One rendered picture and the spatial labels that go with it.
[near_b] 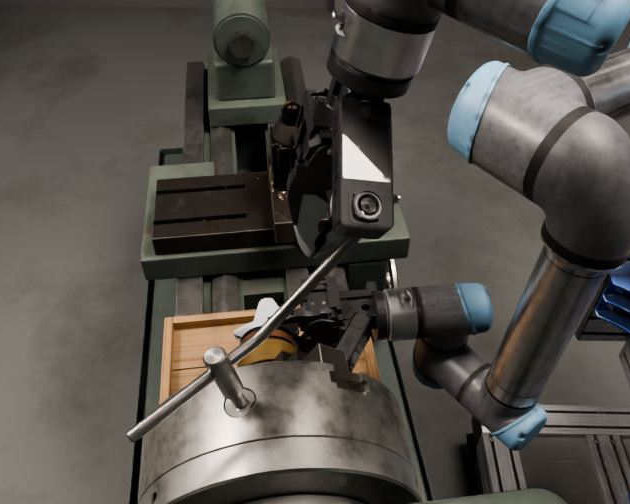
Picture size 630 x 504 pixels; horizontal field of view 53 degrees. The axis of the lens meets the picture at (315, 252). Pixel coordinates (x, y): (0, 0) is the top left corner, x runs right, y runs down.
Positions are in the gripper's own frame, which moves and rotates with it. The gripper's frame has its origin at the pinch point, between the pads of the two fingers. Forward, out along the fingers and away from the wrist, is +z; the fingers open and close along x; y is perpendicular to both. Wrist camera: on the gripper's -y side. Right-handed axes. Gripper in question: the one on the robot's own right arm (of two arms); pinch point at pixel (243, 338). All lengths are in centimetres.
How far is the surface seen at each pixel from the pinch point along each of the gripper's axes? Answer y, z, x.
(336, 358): -12.3, -11.2, 11.0
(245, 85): 88, -1, -12
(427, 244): 122, -69, -108
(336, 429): -23.0, -9.8, 14.2
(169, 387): 4.8, 13.3, -17.9
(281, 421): -22.3, -4.4, 15.4
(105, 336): 88, 55, -108
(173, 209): 41.4, 13.7, -11.3
